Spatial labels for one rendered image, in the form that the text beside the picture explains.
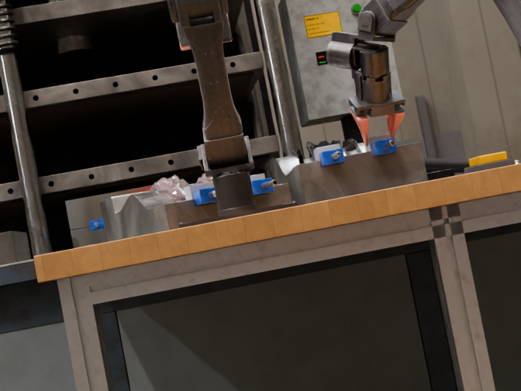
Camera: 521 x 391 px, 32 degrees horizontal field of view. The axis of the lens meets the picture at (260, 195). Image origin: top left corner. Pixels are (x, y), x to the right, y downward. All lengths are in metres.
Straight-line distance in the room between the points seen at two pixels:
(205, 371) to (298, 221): 0.58
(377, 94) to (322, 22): 1.01
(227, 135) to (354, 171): 0.43
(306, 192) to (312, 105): 0.94
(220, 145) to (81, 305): 0.36
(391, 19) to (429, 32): 3.22
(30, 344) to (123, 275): 0.51
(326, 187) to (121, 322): 0.49
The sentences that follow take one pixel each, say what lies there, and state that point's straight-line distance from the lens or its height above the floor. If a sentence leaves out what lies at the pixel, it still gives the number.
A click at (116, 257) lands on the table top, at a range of 1.32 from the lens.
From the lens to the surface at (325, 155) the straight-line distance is 1.81.
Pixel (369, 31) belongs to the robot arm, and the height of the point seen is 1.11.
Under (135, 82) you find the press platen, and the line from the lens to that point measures 2.66.
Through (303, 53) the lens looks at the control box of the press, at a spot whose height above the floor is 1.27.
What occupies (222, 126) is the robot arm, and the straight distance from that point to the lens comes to 1.48.
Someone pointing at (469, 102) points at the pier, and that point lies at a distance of 4.67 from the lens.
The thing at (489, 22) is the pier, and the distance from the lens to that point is 4.77.
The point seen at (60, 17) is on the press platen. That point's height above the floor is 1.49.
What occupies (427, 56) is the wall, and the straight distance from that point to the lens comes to 4.96.
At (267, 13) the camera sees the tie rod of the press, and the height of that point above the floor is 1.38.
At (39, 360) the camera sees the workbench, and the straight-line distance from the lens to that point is 1.81.
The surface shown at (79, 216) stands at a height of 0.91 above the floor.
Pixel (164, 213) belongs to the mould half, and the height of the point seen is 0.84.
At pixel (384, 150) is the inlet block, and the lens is 1.83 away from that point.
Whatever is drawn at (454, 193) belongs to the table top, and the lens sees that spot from 1.34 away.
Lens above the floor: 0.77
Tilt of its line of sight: 2 degrees up
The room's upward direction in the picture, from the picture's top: 11 degrees counter-clockwise
